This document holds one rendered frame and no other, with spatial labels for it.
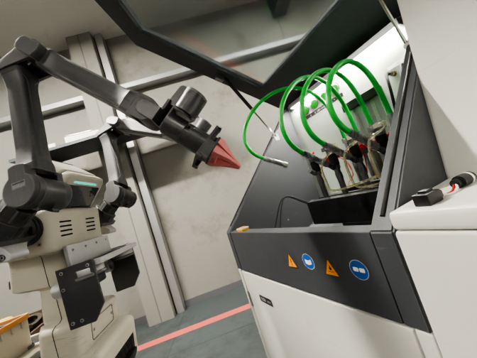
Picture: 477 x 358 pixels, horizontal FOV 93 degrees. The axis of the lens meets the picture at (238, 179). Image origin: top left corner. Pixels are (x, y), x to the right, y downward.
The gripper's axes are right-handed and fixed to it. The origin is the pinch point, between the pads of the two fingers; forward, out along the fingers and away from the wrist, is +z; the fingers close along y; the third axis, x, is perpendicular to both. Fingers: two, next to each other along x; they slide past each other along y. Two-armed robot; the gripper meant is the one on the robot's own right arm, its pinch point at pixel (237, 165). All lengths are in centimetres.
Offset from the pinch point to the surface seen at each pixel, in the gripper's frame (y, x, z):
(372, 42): 62, -14, 18
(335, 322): -18.8, 5.5, 37.5
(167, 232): 30, 255, -28
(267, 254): -7.7, 21.8, 22.8
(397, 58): 59, -15, 27
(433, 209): -7.3, -26.0, 24.8
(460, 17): 32, -35, 21
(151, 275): -21, 258, -15
